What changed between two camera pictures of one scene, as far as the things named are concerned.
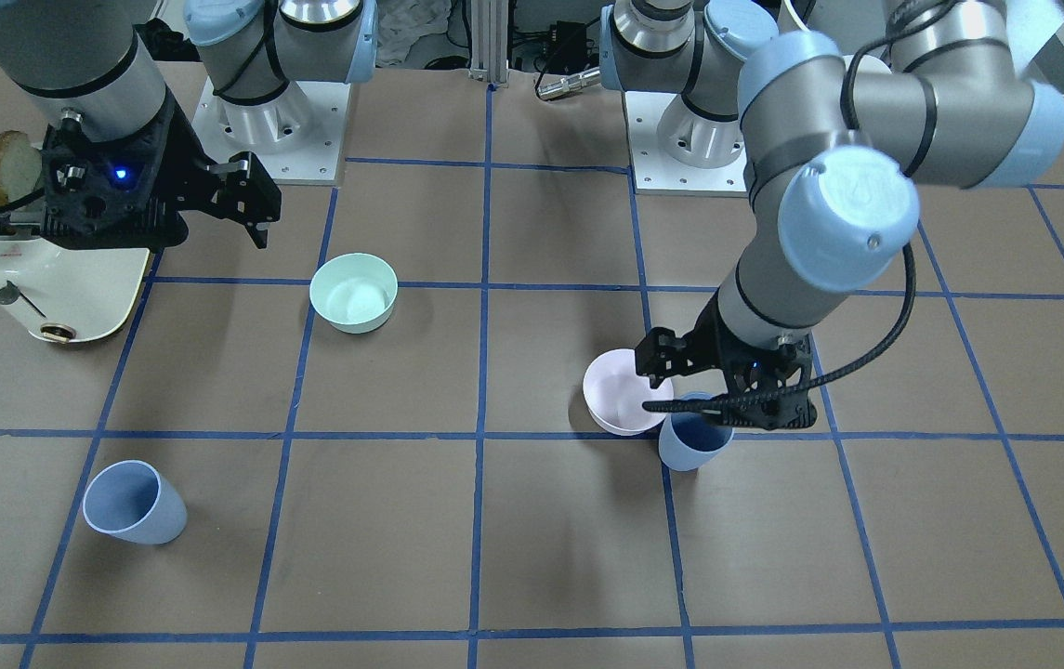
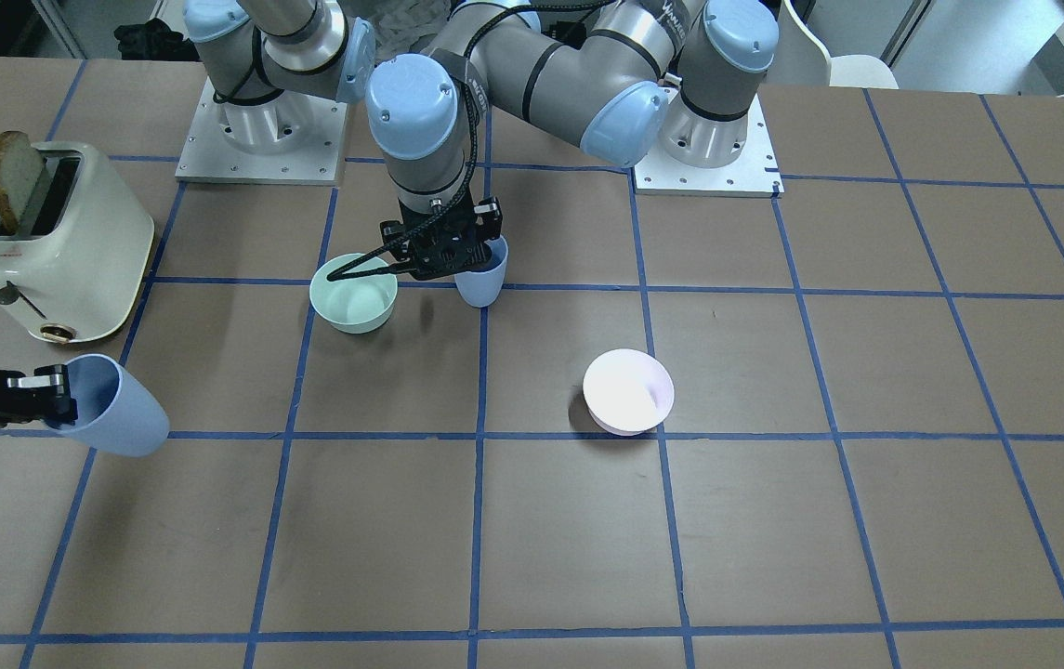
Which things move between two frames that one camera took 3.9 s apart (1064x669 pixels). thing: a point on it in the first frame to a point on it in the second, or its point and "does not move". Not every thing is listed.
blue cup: x=690 y=440 to x=479 y=287
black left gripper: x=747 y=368 to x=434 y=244
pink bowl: x=614 y=394 does not move
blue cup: x=133 y=500 to x=113 y=413
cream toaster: x=58 y=293 does not move
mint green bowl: x=355 y=292 does not move
